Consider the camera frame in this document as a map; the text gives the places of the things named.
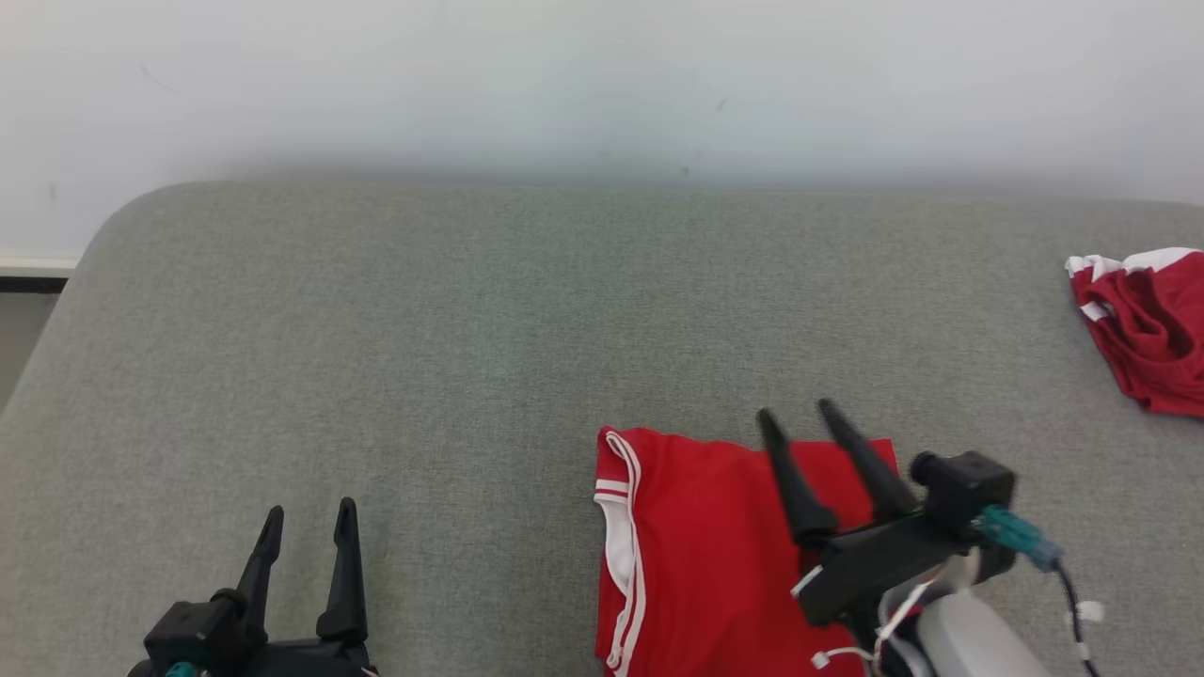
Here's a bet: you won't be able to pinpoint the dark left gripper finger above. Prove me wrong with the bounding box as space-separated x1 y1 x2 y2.
315 497 371 646
234 505 286 641

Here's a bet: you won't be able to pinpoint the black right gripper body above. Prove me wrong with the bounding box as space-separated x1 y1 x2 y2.
794 513 980 651

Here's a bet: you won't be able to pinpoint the black right camera cable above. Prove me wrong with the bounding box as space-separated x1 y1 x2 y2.
1053 562 1103 677

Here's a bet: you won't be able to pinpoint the red shorts with white stripe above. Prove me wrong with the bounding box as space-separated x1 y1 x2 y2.
1065 246 1204 418

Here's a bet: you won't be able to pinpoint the grey fabric bed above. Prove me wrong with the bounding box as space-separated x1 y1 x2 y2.
0 179 1204 677

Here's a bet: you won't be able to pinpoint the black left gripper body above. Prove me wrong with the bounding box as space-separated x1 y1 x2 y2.
216 639 380 677

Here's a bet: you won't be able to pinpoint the white and dark baseboard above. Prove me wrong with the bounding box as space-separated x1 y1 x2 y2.
0 252 81 294

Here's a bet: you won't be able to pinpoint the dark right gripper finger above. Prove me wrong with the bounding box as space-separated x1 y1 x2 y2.
816 398 919 524
757 408 839 549

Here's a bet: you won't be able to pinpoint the red shirt with white sleeves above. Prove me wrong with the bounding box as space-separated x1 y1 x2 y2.
593 426 900 677

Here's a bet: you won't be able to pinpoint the white red wire bundle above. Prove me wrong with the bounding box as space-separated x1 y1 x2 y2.
809 574 942 671

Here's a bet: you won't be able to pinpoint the teal right camera connector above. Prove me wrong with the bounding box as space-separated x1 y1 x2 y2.
978 505 1066 573

